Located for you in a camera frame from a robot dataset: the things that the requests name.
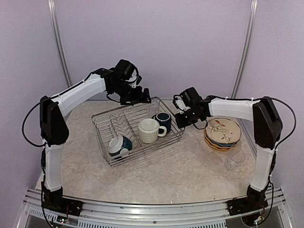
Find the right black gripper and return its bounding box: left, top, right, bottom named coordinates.
left=174, top=107, right=202, bottom=129

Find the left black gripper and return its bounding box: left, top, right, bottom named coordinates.
left=112, top=81, right=152, bottom=105

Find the dark blue mug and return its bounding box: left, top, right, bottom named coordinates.
left=152, top=112, right=171, bottom=134

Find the yellow dotted plate front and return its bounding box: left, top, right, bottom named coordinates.
left=206, top=141, right=236, bottom=152

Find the yellow dotted plate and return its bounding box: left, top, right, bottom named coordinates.
left=204, top=137, right=236, bottom=151
left=206, top=141, right=236, bottom=152

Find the beige patterned plate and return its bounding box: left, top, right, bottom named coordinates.
left=206, top=118, right=241, bottom=144

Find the blue dotted plate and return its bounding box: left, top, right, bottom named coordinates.
left=205, top=135, right=238, bottom=147

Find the clear drinking glass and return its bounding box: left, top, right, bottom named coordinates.
left=147, top=100, right=160, bottom=118
left=225, top=149, right=246, bottom=171

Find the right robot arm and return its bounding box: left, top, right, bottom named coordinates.
left=172, top=87, right=286, bottom=211

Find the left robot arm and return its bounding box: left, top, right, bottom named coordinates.
left=29, top=59, right=151, bottom=211

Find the white ribbed mug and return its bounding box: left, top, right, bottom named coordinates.
left=138, top=118, right=167, bottom=144

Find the blue white bowl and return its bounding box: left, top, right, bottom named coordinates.
left=108, top=135, right=133, bottom=159

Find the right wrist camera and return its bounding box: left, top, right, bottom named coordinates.
left=172, top=95, right=186, bottom=113

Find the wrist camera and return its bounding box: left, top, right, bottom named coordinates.
left=172, top=95, right=186, bottom=113
left=128, top=73, right=142, bottom=88

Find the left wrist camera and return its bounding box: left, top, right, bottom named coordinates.
left=128, top=73, right=142, bottom=88

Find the metal wire dish rack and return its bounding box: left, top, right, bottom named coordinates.
left=91, top=96, right=184, bottom=167

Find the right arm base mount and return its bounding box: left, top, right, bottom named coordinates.
left=227, top=197, right=268, bottom=216

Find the aluminium front rail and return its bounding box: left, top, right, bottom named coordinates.
left=16, top=189, right=294, bottom=228

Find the right aluminium frame post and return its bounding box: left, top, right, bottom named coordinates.
left=231, top=0, right=258, bottom=98

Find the aluminium frame post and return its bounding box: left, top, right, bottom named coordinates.
left=47, top=0, right=73, bottom=87
left=231, top=0, right=258, bottom=98

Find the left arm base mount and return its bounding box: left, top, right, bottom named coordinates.
left=42, top=198, right=83, bottom=217

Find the left aluminium frame post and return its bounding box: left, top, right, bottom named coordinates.
left=47, top=0, right=73, bottom=87

